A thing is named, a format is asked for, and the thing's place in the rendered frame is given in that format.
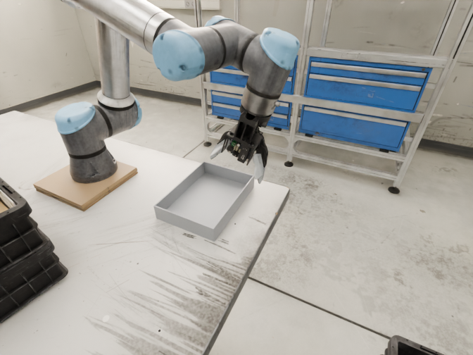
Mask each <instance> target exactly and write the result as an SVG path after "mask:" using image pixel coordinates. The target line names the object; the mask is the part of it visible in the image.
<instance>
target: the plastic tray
mask: <svg viewBox="0 0 473 355"><path fill-rule="evenodd" d="M253 188H254V175H252V174H248V173H244V172H241V171H238V170H234V169H231V168H226V167H223V166H219V165H216V164H213V163H209V162H205V161H204V162H202V163H201V164H200V165H199V166H198V167H197V168H195V169H194V170H193V171H192V172H191V173H190V174H188V176H186V177H185V178H184V179H183V180H182V181H181V182H180V183H179V184H178V185H176V186H175V187H174V188H173V189H172V190H170V191H169V192H168V193H167V194H166V195H165V196H164V197H163V198H162V199H161V200H160V201H159V202H157V203H156V204H155V205H154V206H153V207H154V211H155V214H156V218H157V219H158V220H161V221H164V222H166V223H169V224H171V225H174V226H176V227H179V228H182V229H183V230H186V231H189V232H191V233H194V234H195V235H198V236H201V237H204V238H206V239H209V240H211V241H213V242H214V241H215V240H216V239H217V238H218V236H219V235H220V233H221V232H222V231H223V230H224V228H225V226H226V225H227V224H228V222H229V221H230V220H231V218H232V217H233V215H234V214H235V213H236V212H237V210H238V209H239V207H240V205H242V203H243V202H244V200H245V199H246V197H247V196H248V195H249V194H250V192H251V190H252V189H253Z"/></svg>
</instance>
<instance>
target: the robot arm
mask: <svg viewBox="0 0 473 355"><path fill-rule="evenodd" d="M61 1H62V2H64V3H65V4H67V5H68V6H70V7H72V8H76V9H84V10H85V11H86V12H88V13H90V14H91V15H93V16H94V19H95V26H96V40H97V47H98V55H99V69H100V76H101V90H100V91H99V92H98V94H97V99H98V103H97V104H94V105H92V104H91V103H89V102H79V103H73V104H69V105H67V106H64V107H63V108H61V109H60V110H59V111H58V112H57V113H56V115H55V118H54V119H55V122H56V126H57V130H58V132H59V133H60V135H61V138H62V140H63V143H64V145H65V147H66V150H67V152H68V155H69V157H70V175H71V177H72V179H73V180H74V181H75V182H78V183H84V184H88V183H94V182H100V181H102V180H105V179H107V178H109V177H110V176H112V175H113V174H114V173H115V172H116V171H117V169H118V165H117V162H116V160H115V158H114V157H113V155H112V154H111V153H110V152H109V150H108V149H107V148H106V144H105V141H104V140H105V139H107V138H109V137H112V136H114V135H117V134H119V133H121V132H124V131H126V130H131V129H132V128H133V127H135V126H137V125H138V124H139V123H140V122H141V118H142V110H141V108H140V107H139V106H140V104H139V102H138V100H137V99H136V98H135V97H134V95H133V93H131V92H130V41H132V42H134V43H135V44H136V45H138V46H140V47H141V48H142V49H144V50H145V51H147V52H149V53H150V54H151V55H153V60H154V63H155V64H156V67H157V69H159V70H160V71H161V75H162V76H163V77H165V78H166V79H168V80H171V81H174V82H177V81H181V80H191V79H194V78H195V77H198V76H199V75H202V74H205V73H209V72H211V71H214V70H218V69H221V68H224V67H227V66H233V67H235V68H237V69H239V70H240V71H242V72H244V73H247V74H249V77H248V81H247V83H246V87H245V90H244V93H243V96H242V99H241V106H240V109H239V110H240V112H241V115H240V118H239V122H238V124H236V125H235V126H234V127H233V128H231V129H228V130H227V131H226V132H225V133H224V134H223V135H222V136H221V138H220V141H219V142H218V143H217V144H216V145H215V147H214V149H213V150H212V152H211V155H210V159H213V158H215V157H216V156H217V155H218V154H220V153H222V152H223V151H224V150H225V149H226V150H227V152H229V153H231V154H232V155H233V156H235V157H238V159H237V161H239V162H241V163H244V162H245V161H246V162H247V164H246V165H248V164H249V163H250V161H251V159H253V162H254V163H255V170H254V178H255V180H257V179H258V184H260V183H261V182H262V180H263V178H264V175H265V169H266V165H267V157H268V150H267V146H266V144H265V140H264V137H263V132H261V131H260V130H259V129H260V128H259V127H266V126H267V123H268V121H269V120H270V118H271V115H272V114H273V112H274V110H275V107H276V106H277V107H279V105H280V103H279V102H278V100H279V98H280V96H281V93H282V91H283V88H284V86H285V84H286V81H287V79H288V77H289V74H290V72H291V70H292V69H293V67H294V61H295V59H296V56H297V53H298V50H299V48H300V43H299V40H298V39H297V38H296V37H295V36H293V35H292V34H290V33H288V32H285V31H282V30H280V29H277V28H273V27H268V28H265V29H264V31H263V33H262V34H261V35H259V34H257V33H255V32H254V31H252V30H250V29H248V28H246V27H244V26H242V25H240V24H238V23H236V22H235V21H233V20H232V19H229V18H224V17H222V16H220V15H216V16H213V17H212V18H211V20H209V21H208V22H207V23H206V25H205V26H204V27H196V28H194V27H190V26H188V25H187V24H185V23H183V22H182V21H180V20H178V19H176V18H174V17H173V16H171V15H170V14H168V13H166V12H165V11H163V10H161V9H159V8H158V7H156V6H154V5H153V4H151V3H149V2H148V1H146V0H61ZM255 151H256V153H255V154H254V152H255ZM253 154H254V155H253Z"/></svg>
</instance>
